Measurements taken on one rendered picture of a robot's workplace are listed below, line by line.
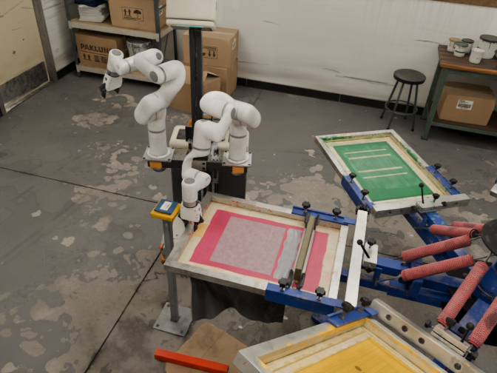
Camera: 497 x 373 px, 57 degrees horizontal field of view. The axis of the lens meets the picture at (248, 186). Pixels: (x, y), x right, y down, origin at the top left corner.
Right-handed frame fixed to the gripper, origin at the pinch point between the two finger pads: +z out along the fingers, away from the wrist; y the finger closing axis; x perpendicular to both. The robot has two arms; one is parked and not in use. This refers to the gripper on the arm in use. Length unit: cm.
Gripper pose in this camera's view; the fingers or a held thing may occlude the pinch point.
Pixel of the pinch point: (191, 226)
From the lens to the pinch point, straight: 234.3
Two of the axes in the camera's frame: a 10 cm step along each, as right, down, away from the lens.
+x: -2.8, 5.7, -7.8
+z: -0.5, 8.0, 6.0
